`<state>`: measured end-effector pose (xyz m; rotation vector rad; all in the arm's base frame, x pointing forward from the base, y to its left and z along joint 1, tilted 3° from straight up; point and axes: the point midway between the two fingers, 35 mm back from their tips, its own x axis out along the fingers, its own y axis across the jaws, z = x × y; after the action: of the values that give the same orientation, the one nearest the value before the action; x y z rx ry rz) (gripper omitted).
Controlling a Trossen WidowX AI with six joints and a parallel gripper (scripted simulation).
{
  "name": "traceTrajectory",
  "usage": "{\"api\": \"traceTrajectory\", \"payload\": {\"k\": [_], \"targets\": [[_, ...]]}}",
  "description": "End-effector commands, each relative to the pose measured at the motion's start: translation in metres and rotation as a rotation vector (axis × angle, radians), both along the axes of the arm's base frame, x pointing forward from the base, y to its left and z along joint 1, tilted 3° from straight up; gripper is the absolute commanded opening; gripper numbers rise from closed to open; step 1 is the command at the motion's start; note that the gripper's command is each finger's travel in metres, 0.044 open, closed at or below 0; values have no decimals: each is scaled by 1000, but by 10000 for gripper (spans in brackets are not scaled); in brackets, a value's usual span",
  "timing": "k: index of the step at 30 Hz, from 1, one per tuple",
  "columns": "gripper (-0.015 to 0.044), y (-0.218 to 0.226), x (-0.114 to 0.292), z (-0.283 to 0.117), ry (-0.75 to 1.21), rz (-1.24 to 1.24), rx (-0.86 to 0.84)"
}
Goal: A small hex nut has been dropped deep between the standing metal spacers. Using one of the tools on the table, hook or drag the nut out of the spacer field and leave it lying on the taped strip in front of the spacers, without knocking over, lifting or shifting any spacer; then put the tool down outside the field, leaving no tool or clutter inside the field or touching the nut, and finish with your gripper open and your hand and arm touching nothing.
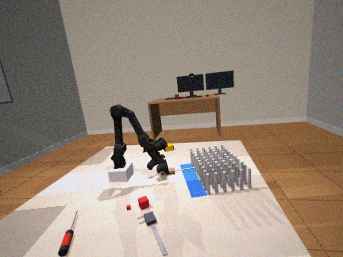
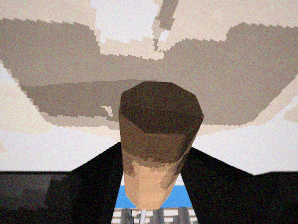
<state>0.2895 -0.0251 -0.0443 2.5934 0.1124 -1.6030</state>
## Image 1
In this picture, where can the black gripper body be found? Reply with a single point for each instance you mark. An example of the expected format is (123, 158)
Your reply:
(159, 158)

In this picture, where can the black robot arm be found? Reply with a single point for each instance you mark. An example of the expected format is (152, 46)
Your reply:
(149, 145)

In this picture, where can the red and black screwdriver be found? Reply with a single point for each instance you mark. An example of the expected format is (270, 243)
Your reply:
(64, 247)

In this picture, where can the red cube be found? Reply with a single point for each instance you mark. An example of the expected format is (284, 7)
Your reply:
(143, 202)

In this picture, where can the blue flat strip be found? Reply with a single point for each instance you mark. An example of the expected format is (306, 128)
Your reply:
(193, 183)

